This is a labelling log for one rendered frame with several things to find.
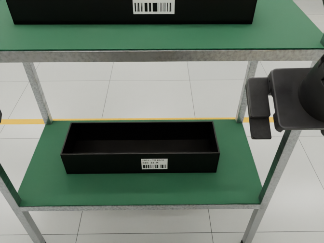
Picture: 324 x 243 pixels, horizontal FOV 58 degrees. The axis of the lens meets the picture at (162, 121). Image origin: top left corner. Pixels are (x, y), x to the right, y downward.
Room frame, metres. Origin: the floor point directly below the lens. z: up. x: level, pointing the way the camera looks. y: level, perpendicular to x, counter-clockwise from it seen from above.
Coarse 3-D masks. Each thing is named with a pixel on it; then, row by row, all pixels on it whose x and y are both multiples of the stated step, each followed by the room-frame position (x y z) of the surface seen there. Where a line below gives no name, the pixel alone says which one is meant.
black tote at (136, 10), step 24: (24, 0) 0.67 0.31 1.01; (48, 0) 0.67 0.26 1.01; (72, 0) 0.68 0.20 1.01; (96, 0) 0.68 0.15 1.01; (120, 0) 0.68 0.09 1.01; (144, 0) 0.68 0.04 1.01; (168, 0) 0.68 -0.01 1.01; (192, 0) 0.68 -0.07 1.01; (216, 0) 0.68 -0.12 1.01; (240, 0) 0.68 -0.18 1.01; (24, 24) 0.67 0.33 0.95; (48, 24) 0.68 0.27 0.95; (72, 24) 0.68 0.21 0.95; (96, 24) 0.68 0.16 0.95
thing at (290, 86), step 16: (320, 64) 0.22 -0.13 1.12; (272, 80) 0.25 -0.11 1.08; (288, 80) 0.25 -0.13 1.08; (304, 80) 0.23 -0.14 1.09; (320, 80) 0.20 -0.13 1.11; (288, 96) 0.23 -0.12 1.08; (304, 96) 0.22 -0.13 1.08; (320, 96) 0.20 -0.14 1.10; (288, 112) 0.21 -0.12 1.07; (304, 112) 0.21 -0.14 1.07; (320, 112) 0.20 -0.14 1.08; (288, 128) 0.20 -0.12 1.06; (304, 128) 0.20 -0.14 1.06; (320, 128) 0.20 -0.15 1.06
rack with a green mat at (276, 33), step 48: (0, 0) 0.83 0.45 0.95; (288, 0) 0.83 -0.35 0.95; (0, 48) 0.56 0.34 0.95; (48, 48) 0.56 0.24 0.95; (96, 48) 0.56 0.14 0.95; (144, 48) 0.56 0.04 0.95; (192, 48) 0.56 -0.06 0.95; (240, 48) 0.56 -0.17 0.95; (288, 48) 0.56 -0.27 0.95; (240, 96) 1.00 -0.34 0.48; (48, 144) 0.84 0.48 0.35; (240, 144) 0.84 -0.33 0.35; (288, 144) 0.56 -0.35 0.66; (48, 192) 0.61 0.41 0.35; (96, 192) 0.61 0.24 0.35; (144, 192) 0.61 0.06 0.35; (192, 192) 0.61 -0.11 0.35; (240, 192) 0.61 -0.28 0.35
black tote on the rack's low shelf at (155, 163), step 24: (72, 144) 0.80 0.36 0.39; (96, 144) 0.83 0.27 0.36; (120, 144) 0.83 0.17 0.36; (144, 144) 0.83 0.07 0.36; (168, 144) 0.83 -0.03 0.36; (192, 144) 0.83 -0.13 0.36; (216, 144) 0.74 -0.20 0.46; (72, 168) 0.69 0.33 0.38; (96, 168) 0.69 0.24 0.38; (120, 168) 0.69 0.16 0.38; (144, 168) 0.69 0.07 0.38; (168, 168) 0.69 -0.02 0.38; (192, 168) 0.69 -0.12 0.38; (216, 168) 0.70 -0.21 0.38
